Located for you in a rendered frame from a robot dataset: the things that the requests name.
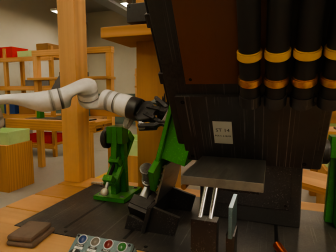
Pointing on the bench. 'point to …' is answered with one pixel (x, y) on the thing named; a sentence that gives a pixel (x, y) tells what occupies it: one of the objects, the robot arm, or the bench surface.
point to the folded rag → (30, 234)
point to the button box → (86, 246)
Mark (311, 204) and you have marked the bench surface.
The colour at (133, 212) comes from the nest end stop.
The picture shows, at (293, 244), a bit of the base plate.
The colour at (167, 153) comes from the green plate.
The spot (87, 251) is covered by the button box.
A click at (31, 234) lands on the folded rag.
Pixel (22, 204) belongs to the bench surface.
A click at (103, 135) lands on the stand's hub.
